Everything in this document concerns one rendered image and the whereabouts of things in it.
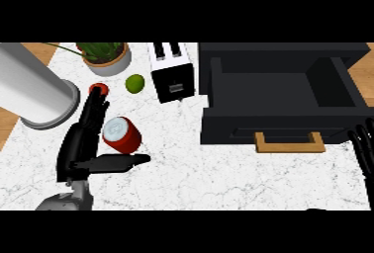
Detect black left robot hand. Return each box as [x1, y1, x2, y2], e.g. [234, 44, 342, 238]
[56, 88, 152, 183]

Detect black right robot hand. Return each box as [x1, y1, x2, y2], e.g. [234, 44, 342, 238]
[346, 118, 374, 211]

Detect red can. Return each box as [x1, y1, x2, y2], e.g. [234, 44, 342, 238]
[101, 116, 145, 155]

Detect dark grey open drawer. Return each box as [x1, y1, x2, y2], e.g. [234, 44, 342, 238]
[197, 42, 374, 146]

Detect red tomato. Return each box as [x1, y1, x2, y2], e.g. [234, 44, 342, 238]
[87, 82, 111, 96]

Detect green lime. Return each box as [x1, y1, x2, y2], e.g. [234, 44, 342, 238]
[124, 73, 147, 95]

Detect potted green plant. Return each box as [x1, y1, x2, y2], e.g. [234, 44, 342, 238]
[43, 42, 133, 78]

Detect black and white toaster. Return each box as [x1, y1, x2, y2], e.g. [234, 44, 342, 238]
[150, 42, 197, 105]

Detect wooden drawer handle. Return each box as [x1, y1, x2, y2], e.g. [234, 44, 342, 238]
[253, 131, 327, 154]

